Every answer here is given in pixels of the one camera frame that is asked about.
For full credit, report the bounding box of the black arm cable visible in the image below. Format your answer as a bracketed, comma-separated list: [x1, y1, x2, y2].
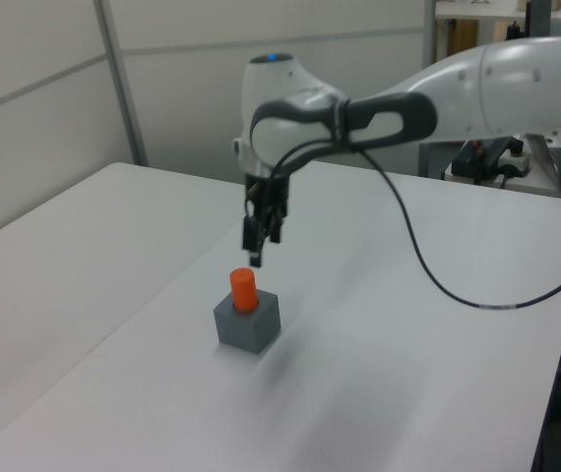
[245, 140, 561, 313]

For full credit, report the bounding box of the white shelf board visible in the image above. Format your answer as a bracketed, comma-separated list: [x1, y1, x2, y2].
[435, 0, 561, 25]

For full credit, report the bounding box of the white side table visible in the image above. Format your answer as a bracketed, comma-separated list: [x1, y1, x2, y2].
[444, 164, 561, 199]

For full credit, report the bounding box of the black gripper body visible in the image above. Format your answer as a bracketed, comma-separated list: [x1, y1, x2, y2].
[244, 174, 291, 220]

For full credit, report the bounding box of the orange cylinder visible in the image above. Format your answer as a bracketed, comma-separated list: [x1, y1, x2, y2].
[228, 267, 261, 314]

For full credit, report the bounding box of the grey metal partition post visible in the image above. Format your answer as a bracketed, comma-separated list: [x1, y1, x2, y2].
[421, 0, 440, 70]
[93, 0, 150, 167]

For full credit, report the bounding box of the grey block with round hole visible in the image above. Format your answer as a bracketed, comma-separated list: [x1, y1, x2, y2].
[213, 290, 281, 356]

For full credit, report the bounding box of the black device box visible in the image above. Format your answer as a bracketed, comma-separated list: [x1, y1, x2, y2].
[450, 140, 489, 186]

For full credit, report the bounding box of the emergency stop button box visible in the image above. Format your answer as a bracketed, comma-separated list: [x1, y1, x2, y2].
[500, 139, 530, 177]

